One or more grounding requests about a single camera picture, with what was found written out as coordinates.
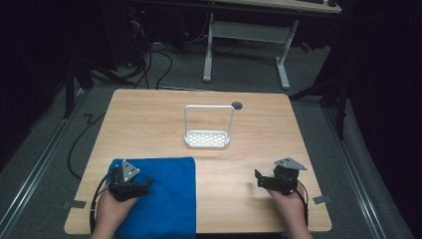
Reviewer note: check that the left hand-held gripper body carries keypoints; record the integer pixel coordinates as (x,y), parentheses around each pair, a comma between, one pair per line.
(123,186)

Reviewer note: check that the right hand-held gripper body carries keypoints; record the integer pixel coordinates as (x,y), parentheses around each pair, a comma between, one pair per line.
(286,177)

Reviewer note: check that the person's left hand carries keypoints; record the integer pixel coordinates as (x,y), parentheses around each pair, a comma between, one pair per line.
(111,209)

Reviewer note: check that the person's right hand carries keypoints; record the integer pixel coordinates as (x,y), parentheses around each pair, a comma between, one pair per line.
(289,207)

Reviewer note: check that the blue cloth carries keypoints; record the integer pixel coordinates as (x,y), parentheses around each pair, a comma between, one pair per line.
(166,199)

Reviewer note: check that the grey tape piece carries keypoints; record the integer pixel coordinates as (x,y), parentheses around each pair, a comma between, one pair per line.
(322,199)
(75,204)

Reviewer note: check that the black stand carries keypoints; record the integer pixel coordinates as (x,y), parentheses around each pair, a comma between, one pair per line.
(336,99)
(71,89)

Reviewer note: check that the white-legged desk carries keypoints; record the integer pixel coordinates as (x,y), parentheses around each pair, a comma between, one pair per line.
(247,31)

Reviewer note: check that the black computer mouse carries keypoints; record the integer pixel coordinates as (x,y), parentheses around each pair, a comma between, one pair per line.
(332,3)

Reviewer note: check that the metal floor rail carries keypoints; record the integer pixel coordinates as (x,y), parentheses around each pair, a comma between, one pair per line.
(31,181)
(356,179)

